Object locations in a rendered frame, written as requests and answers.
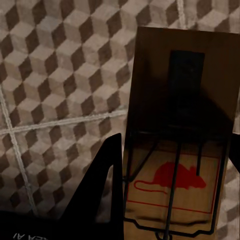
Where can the mousetrap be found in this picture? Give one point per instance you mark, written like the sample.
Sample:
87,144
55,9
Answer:
183,98

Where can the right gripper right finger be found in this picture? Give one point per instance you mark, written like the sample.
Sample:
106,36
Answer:
234,152

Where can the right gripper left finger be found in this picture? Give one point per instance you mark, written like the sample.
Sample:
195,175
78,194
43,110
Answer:
78,219

